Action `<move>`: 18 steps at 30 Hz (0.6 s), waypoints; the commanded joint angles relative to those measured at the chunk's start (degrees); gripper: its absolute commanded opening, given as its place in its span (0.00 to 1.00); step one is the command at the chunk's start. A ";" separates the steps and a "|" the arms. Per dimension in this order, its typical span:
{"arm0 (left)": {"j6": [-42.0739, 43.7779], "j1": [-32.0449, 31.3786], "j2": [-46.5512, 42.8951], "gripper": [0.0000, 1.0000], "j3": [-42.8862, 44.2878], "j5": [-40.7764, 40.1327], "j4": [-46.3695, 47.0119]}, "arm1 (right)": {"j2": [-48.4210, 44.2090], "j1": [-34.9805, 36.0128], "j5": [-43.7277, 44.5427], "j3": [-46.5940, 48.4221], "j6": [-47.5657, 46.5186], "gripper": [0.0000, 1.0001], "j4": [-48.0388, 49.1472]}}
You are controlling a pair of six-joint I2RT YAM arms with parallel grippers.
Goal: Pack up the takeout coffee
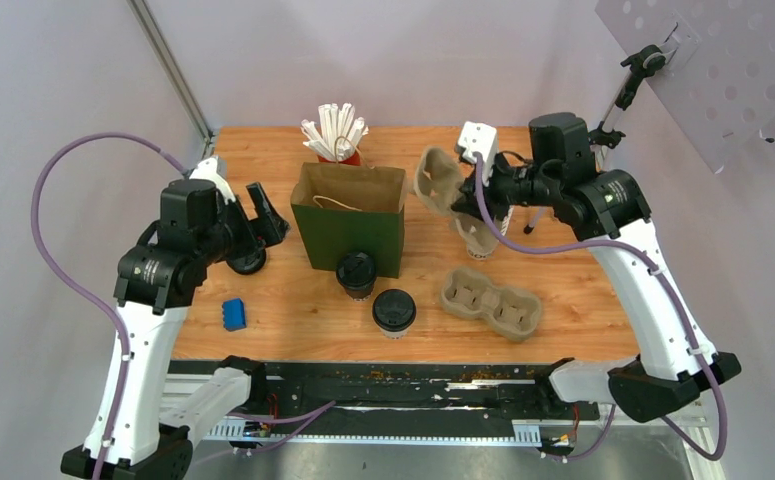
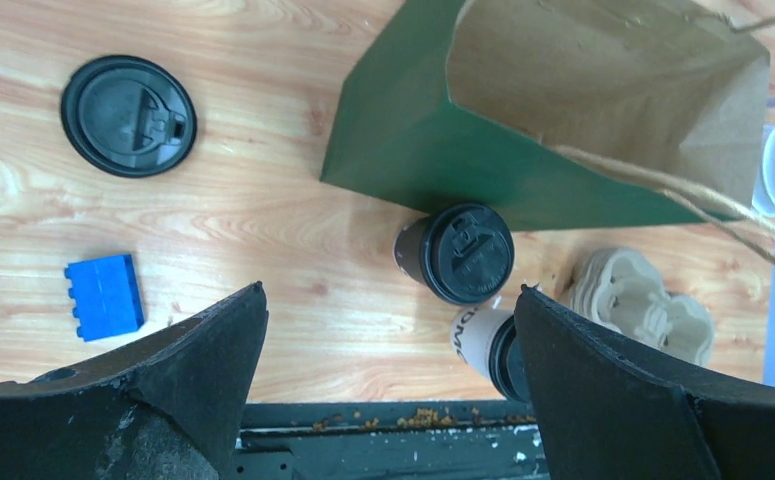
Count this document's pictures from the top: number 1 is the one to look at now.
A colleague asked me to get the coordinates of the white wrapped straws bundle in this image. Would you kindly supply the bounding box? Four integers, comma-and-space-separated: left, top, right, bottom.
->
300, 103, 369, 166

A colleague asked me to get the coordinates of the grey perforated panel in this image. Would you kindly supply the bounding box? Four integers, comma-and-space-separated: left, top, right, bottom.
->
595, 0, 775, 173

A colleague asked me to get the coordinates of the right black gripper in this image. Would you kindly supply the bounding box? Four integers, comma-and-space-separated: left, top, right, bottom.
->
452, 148, 559, 221

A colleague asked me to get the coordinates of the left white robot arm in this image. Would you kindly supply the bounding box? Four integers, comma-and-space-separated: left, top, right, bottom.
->
60, 179, 289, 479

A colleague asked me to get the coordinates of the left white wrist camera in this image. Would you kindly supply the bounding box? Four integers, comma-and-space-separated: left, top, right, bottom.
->
186, 155, 237, 204

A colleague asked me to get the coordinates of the blue toy brick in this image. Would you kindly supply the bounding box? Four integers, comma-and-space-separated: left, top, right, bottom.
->
222, 298, 248, 332

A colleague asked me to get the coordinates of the brown cardboard cup carrier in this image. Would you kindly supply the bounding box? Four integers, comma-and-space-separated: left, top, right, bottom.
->
439, 266, 544, 343

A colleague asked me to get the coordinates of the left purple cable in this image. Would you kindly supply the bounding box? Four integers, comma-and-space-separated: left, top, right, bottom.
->
31, 132, 190, 480

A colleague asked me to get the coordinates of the white paper cup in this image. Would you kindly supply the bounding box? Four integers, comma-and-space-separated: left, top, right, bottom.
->
381, 328, 409, 339

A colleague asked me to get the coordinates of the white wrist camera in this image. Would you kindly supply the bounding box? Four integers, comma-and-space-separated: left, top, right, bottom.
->
456, 121, 499, 186
186, 155, 237, 204

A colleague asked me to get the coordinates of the red cup holder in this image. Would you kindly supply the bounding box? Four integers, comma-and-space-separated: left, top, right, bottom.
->
317, 150, 363, 166

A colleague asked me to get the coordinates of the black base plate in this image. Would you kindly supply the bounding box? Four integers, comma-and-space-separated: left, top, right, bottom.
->
239, 362, 600, 439

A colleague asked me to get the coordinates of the grey tripod stand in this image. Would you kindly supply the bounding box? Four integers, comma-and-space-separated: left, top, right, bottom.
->
528, 45, 666, 241

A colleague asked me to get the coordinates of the stack of black lids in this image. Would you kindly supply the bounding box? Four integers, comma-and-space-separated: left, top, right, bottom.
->
224, 248, 268, 276

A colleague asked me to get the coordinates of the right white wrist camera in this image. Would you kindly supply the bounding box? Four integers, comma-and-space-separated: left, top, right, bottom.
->
456, 121, 499, 186

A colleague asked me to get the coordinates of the black coffee lid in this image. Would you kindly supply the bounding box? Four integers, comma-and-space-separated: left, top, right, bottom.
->
335, 251, 377, 289
371, 289, 417, 330

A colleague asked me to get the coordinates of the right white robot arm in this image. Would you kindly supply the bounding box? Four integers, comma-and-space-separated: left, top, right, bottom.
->
454, 112, 742, 423

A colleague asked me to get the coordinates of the green paper bag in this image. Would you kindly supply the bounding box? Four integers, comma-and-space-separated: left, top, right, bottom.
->
290, 162, 409, 278

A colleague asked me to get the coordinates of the stack of white paper cups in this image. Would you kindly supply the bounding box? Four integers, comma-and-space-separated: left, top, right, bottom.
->
456, 214, 499, 260

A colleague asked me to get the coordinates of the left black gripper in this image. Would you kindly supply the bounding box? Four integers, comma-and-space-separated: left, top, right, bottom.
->
198, 180, 290, 264

